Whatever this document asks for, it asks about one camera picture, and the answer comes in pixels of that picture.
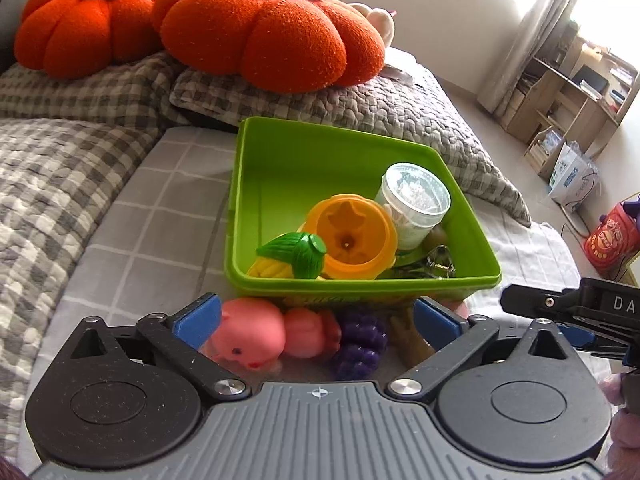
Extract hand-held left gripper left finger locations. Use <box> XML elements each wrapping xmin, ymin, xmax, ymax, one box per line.
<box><xmin>63</xmin><ymin>293</ymin><xmax>253</xmax><ymax>404</ymax></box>

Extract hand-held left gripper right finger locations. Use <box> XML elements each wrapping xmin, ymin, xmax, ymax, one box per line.
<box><xmin>385</xmin><ymin>296</ymin><xmax>581</xmax><ymax>402</ymax></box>

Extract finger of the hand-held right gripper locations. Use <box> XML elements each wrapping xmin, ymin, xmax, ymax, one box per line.
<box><xmin>499</xmin><ymin>283</ymin><xmax>582</xmax><ymax>321</ymax></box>
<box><xmin>556</xmin><ymin>322</ymin><xmax>601</xmax><ymax>352</ymax></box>

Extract pink pig toy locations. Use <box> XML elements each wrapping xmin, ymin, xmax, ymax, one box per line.
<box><xmin>202</xmin><ymin>297</ymin><xmax>344</xmax><ymax>374</ymax></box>

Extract metal binder clip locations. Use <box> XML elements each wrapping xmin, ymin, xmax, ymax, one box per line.
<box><xmin>394</xmin><ymin>244</ymin><xmax>459</xmax><ymax>279</ymax></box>

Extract purple grape toy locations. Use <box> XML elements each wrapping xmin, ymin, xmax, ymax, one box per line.
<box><xmin>327</xmin><ymin>309</ymin><xmax>389</xmax><ymax>381</ymax></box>

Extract yellow corn toy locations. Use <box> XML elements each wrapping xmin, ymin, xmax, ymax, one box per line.
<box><xmin>246</xmin><ymin>230</ymin><xmax>329</xmax><ymax>280</ymax></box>

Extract clear cotton swab jar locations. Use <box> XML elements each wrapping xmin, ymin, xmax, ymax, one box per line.
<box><xmin>374</xmin><ymin>162</ymin><xmax>452</xmax><ymax>251</ymax></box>

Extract orange pumpkin toy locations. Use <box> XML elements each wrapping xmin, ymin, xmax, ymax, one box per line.
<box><xmin>303</xmin><ymin>192</ymin><xmax>399</xmax><ymax>281</ymax></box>

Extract green plastic bin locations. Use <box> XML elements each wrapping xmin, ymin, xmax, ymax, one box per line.
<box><xmin>223</xmin><ymin>116</ymin><xmax>503</xmax><ymax>309</ymax></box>

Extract person's right hand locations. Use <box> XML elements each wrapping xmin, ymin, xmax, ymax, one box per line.
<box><xmin>602</xmin><ymin>372</ymin><xmax>640</xmax><ymax>480</ymax></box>

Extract brown pear toy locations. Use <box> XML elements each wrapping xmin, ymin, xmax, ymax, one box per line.
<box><xmin>389</xmin><ymin>312</ymin><xmax>434</xmax><ymax>369</ymax></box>

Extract red bag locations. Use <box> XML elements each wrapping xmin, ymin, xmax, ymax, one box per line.
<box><xmin>583</xmin><ymin>204</ymin><xmax>640</xmax><ymax>276</ymax></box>

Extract light grid bed sheet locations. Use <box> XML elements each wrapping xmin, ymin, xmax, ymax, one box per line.
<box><xmin>15</xmin><ymin>125</ymin><xmax>587</xmax><ymax>467</ymax></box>

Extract wooden shelf desk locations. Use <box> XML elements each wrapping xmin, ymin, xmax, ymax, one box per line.
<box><xmin>500</xmin><ymin>20</ymin><xmax>640</xmax><ymax>177</ymax></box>

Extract beige curtain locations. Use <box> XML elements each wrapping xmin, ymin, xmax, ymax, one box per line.
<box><xmin>477</xmin><ymin>0</ymin><xmax>587</xmax><ymax>116</ymax></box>

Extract large orange pumpkin cushion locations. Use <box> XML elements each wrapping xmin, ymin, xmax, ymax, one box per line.
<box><xmin>151</xmin><ymin>0</ymin><xmax>387</xmax><ymax>94</ymax></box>

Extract pink white plush toy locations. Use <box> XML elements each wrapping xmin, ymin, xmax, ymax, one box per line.
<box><xmin>347</xmin><ymin>2</ymin><xmax>396</xmax><ymax>49</ymax></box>

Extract small orange pumpkin cushion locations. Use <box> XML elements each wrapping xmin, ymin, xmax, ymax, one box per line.
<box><xmin>13</xmin><ymin>0</ymin><xmax>189</xmax><ymax>80</ymax></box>

